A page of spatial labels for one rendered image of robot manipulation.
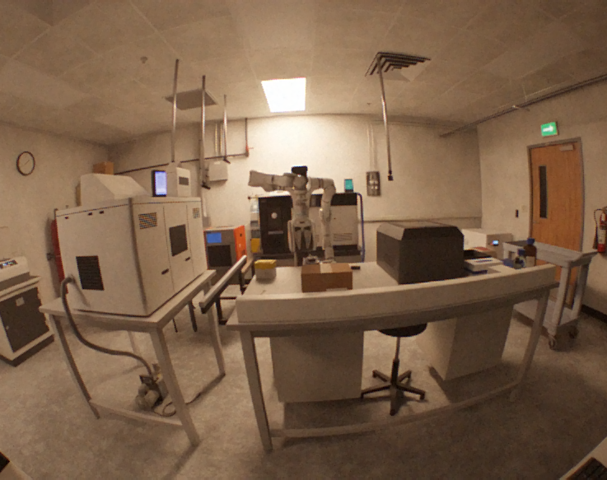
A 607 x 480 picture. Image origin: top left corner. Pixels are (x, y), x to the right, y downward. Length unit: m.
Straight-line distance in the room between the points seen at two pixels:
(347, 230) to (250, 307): 2.32
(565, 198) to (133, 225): 4.40
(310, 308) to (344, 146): 3.64
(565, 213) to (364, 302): 3.53
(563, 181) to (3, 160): 7.26
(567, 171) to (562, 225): 0.73
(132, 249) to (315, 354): 1.05
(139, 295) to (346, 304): 0.89
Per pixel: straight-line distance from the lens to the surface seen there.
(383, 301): 1.08
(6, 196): 4.19
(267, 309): 1.05
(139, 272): 1.22
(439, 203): 4.94
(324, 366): 1.54
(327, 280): 1.13
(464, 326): 1.75
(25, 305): 3.52
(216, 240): 2.71
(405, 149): 4.73
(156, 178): 1.68
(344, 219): 3.19
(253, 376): 1.26
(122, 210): 1.22
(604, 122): 3.90
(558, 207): 4.23
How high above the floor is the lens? 1.37
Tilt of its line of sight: 9 degrees down
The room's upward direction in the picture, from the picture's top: 3 degrees counter-clockwise
